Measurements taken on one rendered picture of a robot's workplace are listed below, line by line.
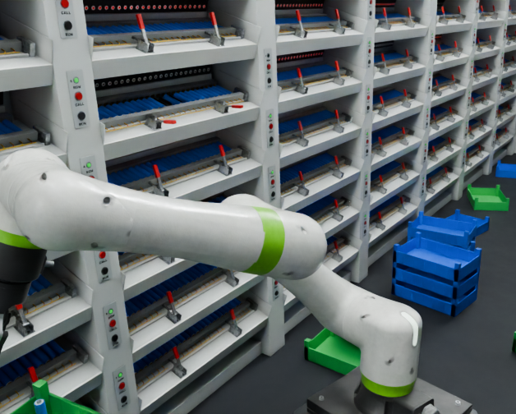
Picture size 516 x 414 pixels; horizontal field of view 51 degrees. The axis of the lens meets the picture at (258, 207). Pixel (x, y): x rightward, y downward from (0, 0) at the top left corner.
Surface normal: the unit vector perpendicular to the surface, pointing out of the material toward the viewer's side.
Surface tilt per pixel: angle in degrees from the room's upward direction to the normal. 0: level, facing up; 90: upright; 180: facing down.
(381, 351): 86
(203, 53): 108
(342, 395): 4
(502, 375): 0
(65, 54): 90
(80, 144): 90
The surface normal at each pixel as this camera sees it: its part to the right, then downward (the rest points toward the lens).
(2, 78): 0.77, 0.46
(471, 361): -0.04, -0.94
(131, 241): 0.44, 0.65
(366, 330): -0.81, 0.11
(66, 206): 0.51, -0.11
